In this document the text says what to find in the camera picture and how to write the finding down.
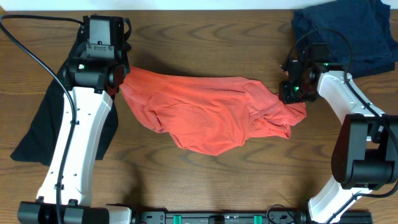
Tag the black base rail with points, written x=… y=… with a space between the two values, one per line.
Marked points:
x=277 y=214

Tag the red orange t-shirt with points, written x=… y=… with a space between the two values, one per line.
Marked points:
x=209 y=115

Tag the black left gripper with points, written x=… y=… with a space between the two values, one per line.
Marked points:
x=122 y=55

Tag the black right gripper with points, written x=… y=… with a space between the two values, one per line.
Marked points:
x=286 y=98

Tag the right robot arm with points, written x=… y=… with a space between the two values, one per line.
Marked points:
x=364 y=158

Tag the black t-shirt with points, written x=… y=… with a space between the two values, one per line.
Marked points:
x=38 y=145

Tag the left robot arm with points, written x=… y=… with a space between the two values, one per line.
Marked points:
x=90 y=81

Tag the folded navy blue clothes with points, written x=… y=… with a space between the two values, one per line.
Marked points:
x=362 y=25

